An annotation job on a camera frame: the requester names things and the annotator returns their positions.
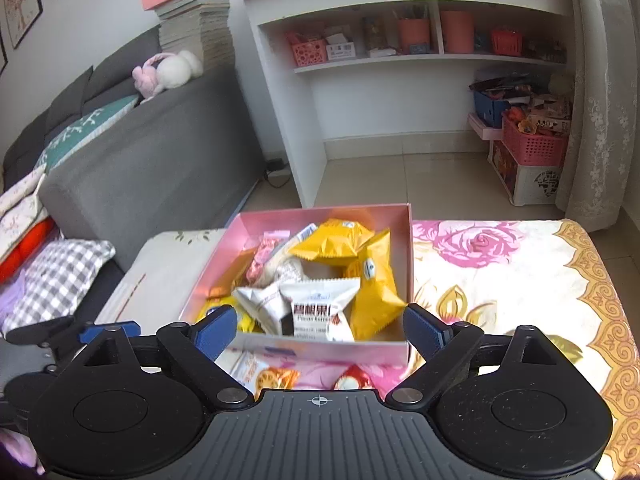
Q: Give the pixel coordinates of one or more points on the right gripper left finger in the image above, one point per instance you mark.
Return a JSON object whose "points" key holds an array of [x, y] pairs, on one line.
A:
{"points": [[191, 352]]}

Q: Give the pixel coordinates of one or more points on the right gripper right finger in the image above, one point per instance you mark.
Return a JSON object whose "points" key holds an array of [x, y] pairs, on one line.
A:
{"points": [[447, 351]]}

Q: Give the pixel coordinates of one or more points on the large yellow sandwich cake packet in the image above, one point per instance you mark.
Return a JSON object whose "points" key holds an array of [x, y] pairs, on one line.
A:
{"points": [[376, 303]]}

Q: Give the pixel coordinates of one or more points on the floral table cloth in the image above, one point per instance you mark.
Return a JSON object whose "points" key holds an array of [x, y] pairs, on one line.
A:
{"points": [[495, 274]]}

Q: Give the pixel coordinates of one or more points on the grey checked pillow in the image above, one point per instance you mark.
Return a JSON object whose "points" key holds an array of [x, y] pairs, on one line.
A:
{"points": [[57, 280]]}

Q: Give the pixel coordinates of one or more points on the red white snack packet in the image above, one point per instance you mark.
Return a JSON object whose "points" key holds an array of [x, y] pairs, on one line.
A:
{"points": [[354, 378]]}

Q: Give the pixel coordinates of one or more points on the white nut snack packet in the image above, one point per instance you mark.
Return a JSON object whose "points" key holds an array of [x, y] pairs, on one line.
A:
{"points": [[308, 309]]}

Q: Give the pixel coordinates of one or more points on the pink nougat snack packet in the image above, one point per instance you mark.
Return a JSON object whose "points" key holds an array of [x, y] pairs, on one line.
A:
{"points": [[269, 242]]}

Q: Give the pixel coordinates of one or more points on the orange yellow snack packet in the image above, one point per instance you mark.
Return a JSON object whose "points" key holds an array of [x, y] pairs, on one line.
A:
{"points": [[334, 242]]}

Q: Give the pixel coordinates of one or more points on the grey sofa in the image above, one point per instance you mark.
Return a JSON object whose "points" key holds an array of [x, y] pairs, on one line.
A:
{"points": [[184, 161]]}

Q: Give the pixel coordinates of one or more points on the pink plastic basket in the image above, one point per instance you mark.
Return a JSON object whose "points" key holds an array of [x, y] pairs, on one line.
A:
{"points": [[533, 149]]}

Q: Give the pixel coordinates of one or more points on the teal cushion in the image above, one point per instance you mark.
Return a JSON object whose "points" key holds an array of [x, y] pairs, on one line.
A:
{"points": [[80, 133]]}

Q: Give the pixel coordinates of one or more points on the lace curtain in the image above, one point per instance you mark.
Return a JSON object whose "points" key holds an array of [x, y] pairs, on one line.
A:
{"points": [[605, 113]]}

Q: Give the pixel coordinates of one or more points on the pink plush toy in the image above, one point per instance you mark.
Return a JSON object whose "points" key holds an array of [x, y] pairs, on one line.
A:
{"points": [[166, 71]]}

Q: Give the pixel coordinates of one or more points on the stack of books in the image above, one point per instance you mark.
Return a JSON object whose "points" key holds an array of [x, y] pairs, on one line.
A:
{"points": [[198, 26]]}

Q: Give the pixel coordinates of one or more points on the white shelf unit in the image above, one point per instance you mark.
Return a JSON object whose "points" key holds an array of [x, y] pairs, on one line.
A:
{"points": [[351, 78]]}

